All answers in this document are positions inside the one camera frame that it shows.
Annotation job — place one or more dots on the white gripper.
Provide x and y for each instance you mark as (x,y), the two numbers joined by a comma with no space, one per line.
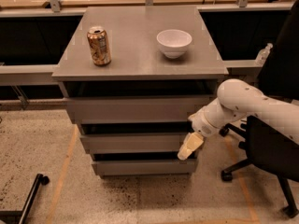
(202,123)

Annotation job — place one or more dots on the grey drawer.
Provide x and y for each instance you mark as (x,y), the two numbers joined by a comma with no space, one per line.
(133,142)
(149,167)
(134,109)

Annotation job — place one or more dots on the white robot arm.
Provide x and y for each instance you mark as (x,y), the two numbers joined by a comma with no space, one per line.
(235,100)

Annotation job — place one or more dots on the grey top drawer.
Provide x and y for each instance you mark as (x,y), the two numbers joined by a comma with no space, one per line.
(134,109)

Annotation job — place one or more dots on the grey bottom drawer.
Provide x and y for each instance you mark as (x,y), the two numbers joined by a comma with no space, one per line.
(149,167)

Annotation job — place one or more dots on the grey drawer cabinet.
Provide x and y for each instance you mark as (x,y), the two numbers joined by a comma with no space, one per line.
(138,68)

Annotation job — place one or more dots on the black office chair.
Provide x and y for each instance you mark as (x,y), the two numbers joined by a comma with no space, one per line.
(266,147)

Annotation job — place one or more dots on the white ceramic bowl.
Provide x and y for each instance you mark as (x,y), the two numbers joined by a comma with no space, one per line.
(173,43)

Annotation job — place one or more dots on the clear plastic bottle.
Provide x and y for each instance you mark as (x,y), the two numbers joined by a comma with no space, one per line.
(263,54)

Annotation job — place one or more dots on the gold soda can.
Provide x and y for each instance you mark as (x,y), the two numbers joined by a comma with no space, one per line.
(99,45)

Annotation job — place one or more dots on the black chair base leg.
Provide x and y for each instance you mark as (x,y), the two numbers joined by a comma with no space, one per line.
(19,217)

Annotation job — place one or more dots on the grey metal railing frame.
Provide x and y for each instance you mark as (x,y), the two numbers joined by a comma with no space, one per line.
(17,76)

